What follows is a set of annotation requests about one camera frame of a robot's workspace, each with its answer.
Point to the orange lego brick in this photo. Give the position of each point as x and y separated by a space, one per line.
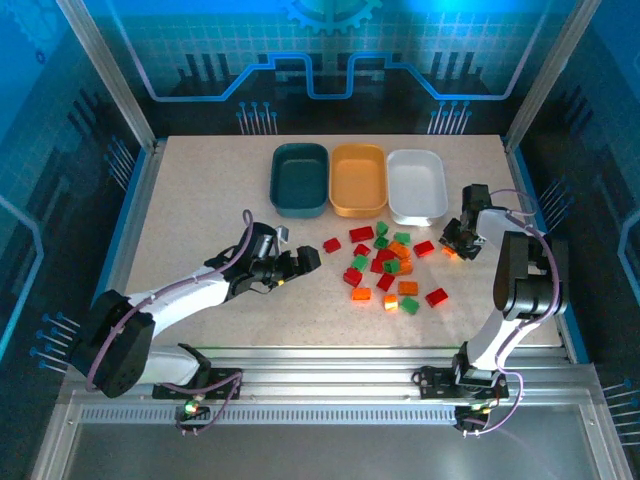
398 249
449 251
390 302
407 269
408 288
362 294

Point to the small red lego brick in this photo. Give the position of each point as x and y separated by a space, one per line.
331 245

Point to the green lego brick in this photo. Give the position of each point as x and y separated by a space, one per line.
409 305
402 238
382 228
381 243
391 266
359 263

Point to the large red lego brick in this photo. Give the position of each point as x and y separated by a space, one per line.
361 233

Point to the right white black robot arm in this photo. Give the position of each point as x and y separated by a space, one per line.
487 345

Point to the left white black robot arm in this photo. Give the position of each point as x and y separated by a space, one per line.
175 305

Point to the white plastic container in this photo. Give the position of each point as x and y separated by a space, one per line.
415 180

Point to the teal plastic container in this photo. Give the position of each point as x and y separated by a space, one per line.
299 175

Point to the yellow plastic container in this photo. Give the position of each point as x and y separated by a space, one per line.
357 175

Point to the small LED circuit board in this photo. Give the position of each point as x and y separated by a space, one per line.
192 411
472 412

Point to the grey metal panel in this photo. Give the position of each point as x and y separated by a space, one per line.
325 455

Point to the aluminium table side rail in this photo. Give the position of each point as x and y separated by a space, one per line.
127 250
519 170

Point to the aluminium mounting rail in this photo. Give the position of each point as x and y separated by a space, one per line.
325 370

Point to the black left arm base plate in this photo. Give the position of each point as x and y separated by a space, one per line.
220 374

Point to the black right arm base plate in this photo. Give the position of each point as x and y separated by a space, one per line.
430 382

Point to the aluminium frame post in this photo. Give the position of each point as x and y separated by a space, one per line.
116 85
545 85

